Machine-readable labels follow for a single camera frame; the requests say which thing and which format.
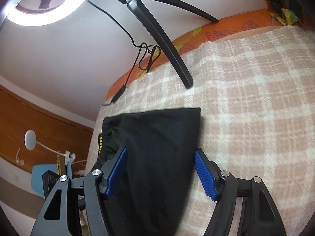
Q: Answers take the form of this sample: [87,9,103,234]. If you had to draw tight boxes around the black sport pants yellow print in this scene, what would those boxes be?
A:
[94,108,201,235]

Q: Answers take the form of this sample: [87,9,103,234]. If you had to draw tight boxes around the white clip desk lamp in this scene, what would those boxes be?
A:
[24,129,76,165]

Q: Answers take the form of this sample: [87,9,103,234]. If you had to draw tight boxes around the beige plaid blanket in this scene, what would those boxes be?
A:
[86,26,314,235]

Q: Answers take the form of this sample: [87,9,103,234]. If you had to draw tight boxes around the orange patterned bed sheet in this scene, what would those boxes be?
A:
[106,9,281,100]

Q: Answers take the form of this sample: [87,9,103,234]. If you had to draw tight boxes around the black tripod stand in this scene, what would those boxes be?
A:
[118,0,219,89]

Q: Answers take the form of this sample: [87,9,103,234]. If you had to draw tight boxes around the black tripod cable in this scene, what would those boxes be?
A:
[86,0,162,107]

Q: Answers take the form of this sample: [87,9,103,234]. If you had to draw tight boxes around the hanging items on wall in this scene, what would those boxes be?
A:
[264,0,307,26]

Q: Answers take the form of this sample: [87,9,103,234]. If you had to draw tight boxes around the white ring light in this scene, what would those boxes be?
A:
[3,0,100,27]

